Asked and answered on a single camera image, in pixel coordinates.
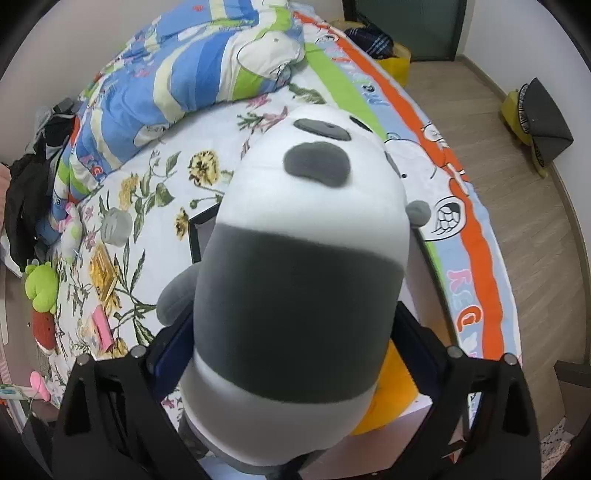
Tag grey clothing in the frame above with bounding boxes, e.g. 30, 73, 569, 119
34, 99, 75, 153

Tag striped cartoon duvet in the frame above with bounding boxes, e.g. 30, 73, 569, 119
48, 0, 308, 232

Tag dark grey cushion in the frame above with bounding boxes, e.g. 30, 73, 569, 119
517, 78, 574, 167

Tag yellow stool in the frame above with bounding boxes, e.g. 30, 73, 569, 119
501, 88, 550, 178

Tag black cardboard box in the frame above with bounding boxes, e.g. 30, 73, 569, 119
187, 203, 467, 480

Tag grey white panda plush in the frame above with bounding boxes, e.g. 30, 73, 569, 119
156, 105, 432, 476

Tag dark plaid bag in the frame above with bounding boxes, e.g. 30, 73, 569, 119
344, 21, 395, 61

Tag orange fruit plush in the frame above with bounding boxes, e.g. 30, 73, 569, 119
351, 339, 421, 437

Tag white floral blanket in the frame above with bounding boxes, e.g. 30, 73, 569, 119
34, 80, 333, 411

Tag green frog plush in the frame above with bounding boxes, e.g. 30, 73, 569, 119
24, 261, 61, 315

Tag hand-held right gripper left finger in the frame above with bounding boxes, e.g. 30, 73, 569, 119
51, 314, 208, 480

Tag dark furniture edge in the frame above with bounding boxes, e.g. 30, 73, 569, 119
554, 360, 591, 393

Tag pink pencil case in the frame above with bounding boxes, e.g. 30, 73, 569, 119
90, 305, 115, 352

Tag black jacket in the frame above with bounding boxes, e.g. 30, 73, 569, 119
2, 99, 79, 273

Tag frosted glass door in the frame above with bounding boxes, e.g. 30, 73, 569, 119
344, 0, 467, 63

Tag yellow bin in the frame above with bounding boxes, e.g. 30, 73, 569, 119
330, 18, 411, 88

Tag red fuzzy plush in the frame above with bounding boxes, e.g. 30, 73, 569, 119
30, 309, 58, 356

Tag white pink unicorn plush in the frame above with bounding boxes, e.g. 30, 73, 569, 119
53, 203, 88, 266

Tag white teal packet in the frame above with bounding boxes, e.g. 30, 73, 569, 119
0, 382, 35, 402

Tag small pink plush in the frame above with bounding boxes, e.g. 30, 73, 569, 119
29, 373, 51, 402

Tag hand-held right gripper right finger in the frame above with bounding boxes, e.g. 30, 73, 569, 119
392, 302, 541, 480

